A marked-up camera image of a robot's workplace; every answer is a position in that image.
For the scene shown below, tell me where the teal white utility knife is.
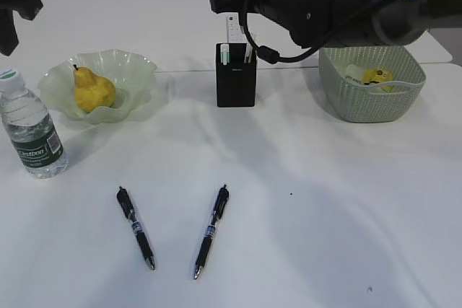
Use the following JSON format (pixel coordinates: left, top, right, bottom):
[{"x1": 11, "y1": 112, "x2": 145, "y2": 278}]
[{"x1": 219, "y1": 43, "x2": 230, "y2": 66}]

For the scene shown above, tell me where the black square pen holder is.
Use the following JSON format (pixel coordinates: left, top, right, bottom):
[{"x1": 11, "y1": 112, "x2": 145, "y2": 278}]
[{"x1": 215, "y1": 43, "x2": 257, "y2": 107}]

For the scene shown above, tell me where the pale green wavy glass plate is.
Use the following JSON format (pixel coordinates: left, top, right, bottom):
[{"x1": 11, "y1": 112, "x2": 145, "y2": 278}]
[{"x1": 38, "y1": 49, "x2": 158, "y2": 125}]

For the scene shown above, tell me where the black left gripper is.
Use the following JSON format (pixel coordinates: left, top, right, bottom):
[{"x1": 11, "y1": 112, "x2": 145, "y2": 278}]
[{"x1": 0, "y1": 0, "x2": 43, "y2": 56}]

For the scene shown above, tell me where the yellow pear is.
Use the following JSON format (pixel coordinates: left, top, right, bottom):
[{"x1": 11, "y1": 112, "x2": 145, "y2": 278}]
[{"x1": 73, "y1": 64, "x2": 116, "y2": 113}]

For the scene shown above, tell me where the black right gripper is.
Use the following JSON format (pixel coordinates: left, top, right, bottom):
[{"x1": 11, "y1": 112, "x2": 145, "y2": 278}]
[{"x1": 209, "y1": 0, "x2": 383, "y2": 49}]

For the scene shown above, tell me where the yellow-green utility knife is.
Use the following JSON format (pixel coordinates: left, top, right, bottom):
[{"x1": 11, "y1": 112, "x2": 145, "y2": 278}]
[{"x1": 243, "y1": 43, "x2": 253, "y2": 63}]

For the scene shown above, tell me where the green woven plastic basket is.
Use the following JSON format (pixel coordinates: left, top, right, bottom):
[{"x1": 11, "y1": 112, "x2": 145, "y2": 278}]
[{"x1": 319, "y1": 46, "x2": 427, "y2": 123}]

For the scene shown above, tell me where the clear plastic water bottle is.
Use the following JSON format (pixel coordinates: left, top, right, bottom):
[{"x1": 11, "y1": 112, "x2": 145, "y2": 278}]
[{"x1": 1, "y1": 69, "x2": 68, "y2": 179}]

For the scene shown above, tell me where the yellow white waste paper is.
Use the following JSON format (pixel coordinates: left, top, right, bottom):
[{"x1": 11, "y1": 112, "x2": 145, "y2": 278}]
[{"x1": 339, "y1": 64, "x2": 393, "y2": 86}]

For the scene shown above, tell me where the clear plastic ruler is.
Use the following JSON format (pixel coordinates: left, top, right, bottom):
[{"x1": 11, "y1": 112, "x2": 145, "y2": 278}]
[{"x1": 225, "y1": 14, "x2": 245, "y2": 43}]

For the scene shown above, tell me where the blue black gel pen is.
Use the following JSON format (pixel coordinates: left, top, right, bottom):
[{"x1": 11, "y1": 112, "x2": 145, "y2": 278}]
[{"x1": 193, "y1": 184, "x2": 230, "y2": 280}]

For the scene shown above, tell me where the blue black right robot arm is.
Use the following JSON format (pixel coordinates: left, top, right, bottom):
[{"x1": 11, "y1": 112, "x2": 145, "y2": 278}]
[{"x1": 209, "y1": 0, "x2": 461, "y2": 48}]

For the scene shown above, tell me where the black gel pen left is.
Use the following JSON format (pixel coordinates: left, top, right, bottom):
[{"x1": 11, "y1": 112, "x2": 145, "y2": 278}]
[{"x1": 116, "y1": 186, "x2": 156, "y2": 270}]

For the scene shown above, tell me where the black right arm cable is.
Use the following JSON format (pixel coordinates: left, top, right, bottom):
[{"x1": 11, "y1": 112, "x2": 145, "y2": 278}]
[{"x1": 238, "y1": 0, "x2": 434, "y2": 64}]

